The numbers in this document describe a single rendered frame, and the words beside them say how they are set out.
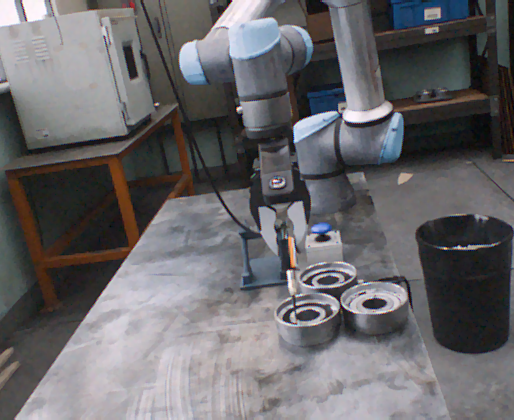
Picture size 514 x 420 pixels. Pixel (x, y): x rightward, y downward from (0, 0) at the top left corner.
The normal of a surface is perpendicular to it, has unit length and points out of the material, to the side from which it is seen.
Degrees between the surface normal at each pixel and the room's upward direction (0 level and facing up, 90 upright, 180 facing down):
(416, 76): 90
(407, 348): 0
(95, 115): 87
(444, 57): 90
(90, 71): 90
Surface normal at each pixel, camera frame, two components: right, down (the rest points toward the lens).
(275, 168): -0.15, -0.63
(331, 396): -0.16, -0.94
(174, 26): -0.07, 0.32
